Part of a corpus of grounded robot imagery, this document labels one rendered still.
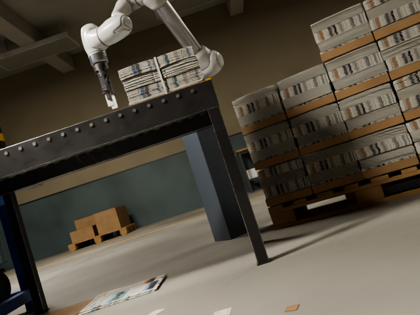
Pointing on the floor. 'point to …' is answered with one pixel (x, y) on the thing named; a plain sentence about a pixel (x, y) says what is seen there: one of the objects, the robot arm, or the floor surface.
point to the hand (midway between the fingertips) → (112, 102)
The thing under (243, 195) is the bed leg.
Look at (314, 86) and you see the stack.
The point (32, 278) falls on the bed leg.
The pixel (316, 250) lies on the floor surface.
